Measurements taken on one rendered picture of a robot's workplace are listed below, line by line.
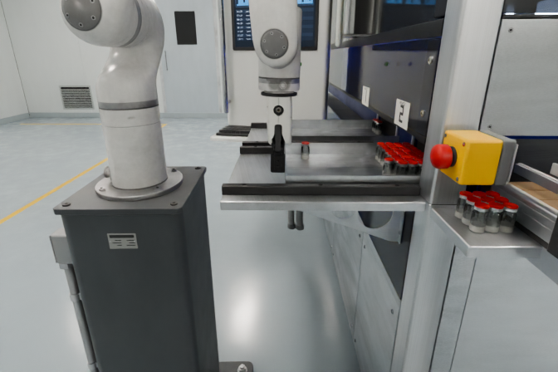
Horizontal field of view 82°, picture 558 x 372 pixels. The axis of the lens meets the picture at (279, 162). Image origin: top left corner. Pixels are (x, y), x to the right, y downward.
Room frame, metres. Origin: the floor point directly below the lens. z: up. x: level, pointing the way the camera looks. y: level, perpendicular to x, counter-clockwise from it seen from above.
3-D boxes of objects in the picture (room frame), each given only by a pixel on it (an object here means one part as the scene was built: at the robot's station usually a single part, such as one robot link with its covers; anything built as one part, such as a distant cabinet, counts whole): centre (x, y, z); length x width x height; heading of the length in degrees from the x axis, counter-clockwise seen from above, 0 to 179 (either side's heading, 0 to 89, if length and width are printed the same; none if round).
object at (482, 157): (0.49, -0.31, 0.99); 0.08 x 0.07 x 0.07; 89
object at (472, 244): (0.47, -0.35, 0.87); 0.14 x 0.13 x 0.02; 89
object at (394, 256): (1.59, -0.30, 0.73); 1.98 x 0.01 x 0.25; 179
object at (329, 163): (0.74, -0.18, 0.90); 0.34 x 0.26 x 0.04; 90
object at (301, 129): (1.08, -0.20, 0.90); 0.34 x 0.26 x 0.04; 89
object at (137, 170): (0.70, 0.33, 0.95); 0.19 x 0.19 x 0.18
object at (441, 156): (0.49, -0.27, 0.99); 0.04 x 0.04 x 0.04; 89
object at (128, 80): (0.73, 0.32, 1.16); 0.19 x 0.12 x 0.24; 175
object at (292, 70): (0.67, 0.00, 1.17); 0.09 x 0.08 x 0.13; 175
